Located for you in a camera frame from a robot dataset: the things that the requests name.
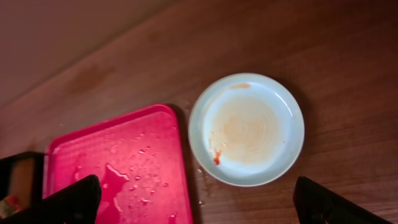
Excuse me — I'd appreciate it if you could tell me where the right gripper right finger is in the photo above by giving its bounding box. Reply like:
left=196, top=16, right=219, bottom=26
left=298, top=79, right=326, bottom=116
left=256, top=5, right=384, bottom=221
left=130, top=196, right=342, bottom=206
left=293, top=176, right=392, bottom=224

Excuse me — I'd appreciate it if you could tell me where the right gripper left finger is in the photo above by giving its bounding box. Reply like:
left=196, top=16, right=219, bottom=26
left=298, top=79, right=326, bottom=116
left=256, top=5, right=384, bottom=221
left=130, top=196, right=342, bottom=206
left=1, top=174, right=101, bottom=224

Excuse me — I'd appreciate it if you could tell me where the pale blue plate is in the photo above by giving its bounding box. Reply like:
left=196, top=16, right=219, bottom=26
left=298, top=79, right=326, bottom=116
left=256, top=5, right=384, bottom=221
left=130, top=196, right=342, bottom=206
left=188, top=73, right=305, bottom=187

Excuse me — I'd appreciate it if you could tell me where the black tray with brown water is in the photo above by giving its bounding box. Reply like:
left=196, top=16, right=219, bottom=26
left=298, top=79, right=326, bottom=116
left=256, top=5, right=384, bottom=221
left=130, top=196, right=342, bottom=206
left=1, top=151, right=44, bottom=220

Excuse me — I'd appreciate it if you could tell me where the red plastic tray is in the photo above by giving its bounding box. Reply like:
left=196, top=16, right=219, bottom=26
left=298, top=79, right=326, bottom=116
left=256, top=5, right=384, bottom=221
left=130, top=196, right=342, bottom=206
left=43, top=104, right=193, bottom=224

